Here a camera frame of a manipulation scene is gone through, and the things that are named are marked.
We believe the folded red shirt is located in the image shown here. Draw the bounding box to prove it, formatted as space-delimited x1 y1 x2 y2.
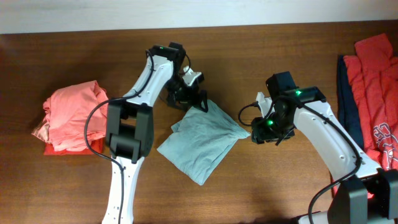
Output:
43 138 104 156

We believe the navy blue garment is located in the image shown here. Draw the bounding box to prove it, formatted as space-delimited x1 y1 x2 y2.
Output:
336 55 364 149

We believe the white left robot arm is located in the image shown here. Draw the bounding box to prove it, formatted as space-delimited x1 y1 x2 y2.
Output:
102 42 208 223

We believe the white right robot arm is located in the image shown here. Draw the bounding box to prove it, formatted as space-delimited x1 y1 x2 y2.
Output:
252 87 397 223

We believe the folded pink shirt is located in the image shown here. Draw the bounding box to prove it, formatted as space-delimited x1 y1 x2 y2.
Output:
32 80 108 155

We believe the light grey-blue t-shirt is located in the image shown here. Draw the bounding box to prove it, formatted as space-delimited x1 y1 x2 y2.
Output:
157 100 250 185

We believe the red printed t-shirt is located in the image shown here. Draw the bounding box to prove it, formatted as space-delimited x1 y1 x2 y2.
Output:
344 34 397 170

